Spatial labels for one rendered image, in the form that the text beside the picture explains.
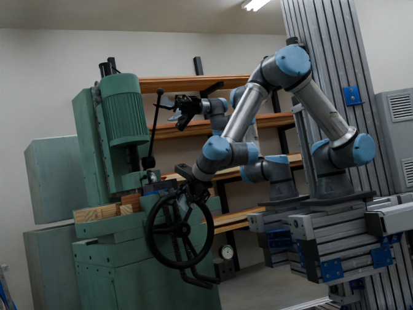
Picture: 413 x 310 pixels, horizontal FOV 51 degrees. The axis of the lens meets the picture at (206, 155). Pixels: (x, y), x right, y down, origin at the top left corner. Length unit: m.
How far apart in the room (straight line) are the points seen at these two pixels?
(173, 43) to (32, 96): 1.63
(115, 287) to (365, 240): 0.99
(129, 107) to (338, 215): 0.97
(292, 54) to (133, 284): 1.04
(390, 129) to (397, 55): 2.84
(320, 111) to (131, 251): 0.89
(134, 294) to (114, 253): 0.18
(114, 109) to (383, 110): 1.20
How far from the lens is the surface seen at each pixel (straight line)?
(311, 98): 1.60
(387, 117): 2.12
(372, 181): 2.08
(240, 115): 1.55
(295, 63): 1.54
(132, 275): 1.76
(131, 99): 1.92
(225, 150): 1.31
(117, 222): 1.73
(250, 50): 5.46
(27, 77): 4.34
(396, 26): 4.94
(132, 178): 1.90
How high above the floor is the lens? 0.95
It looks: 4 degrees up
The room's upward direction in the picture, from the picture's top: 11 degrees counter-clockwise
